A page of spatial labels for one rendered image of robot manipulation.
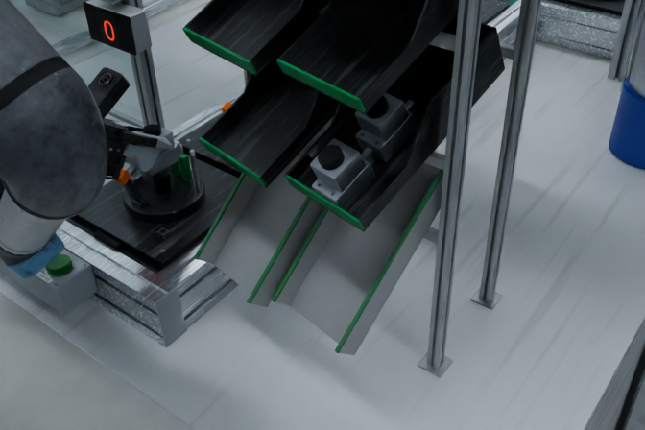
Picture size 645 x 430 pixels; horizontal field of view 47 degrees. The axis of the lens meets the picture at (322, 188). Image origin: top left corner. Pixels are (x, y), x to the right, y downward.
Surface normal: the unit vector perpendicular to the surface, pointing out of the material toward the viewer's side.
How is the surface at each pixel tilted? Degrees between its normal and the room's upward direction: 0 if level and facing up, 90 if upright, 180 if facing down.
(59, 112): 66
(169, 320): 90
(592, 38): 90
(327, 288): 45
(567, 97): 0
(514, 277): 0
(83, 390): 0
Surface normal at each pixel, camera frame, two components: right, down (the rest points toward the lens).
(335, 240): -0.54, -0.27
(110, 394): -0.03, -0.80
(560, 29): -0.60, 0.49
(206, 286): 0.80, 0.34
